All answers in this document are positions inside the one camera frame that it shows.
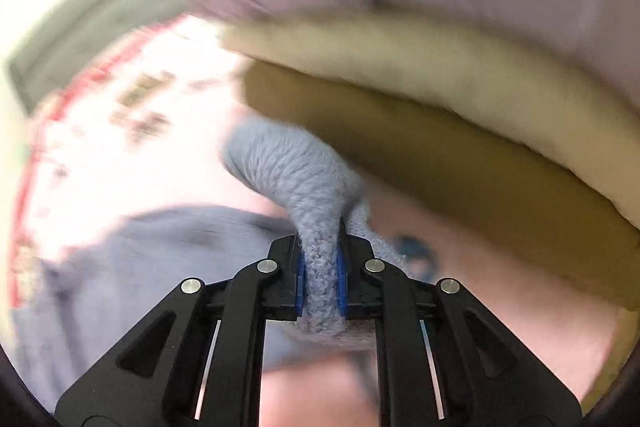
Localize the white floral bedsheet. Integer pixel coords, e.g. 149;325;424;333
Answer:
0;72;33;208

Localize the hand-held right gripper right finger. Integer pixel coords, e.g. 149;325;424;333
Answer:
337;219;583;427

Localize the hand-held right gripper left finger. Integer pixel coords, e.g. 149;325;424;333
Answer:
55;234;306;427

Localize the folded tan cloth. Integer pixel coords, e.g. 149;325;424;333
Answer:
242;59;640;308

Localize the grey-blue knitted sweater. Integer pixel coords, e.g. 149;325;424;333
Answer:
10;117;441;410

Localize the folded cream cloth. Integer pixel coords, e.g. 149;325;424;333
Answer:
220;12;640;228

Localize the grey padded headboard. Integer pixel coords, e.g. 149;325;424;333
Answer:
5;0;201;82

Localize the pink printed blanket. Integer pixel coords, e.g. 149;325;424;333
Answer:
10;14;621;427

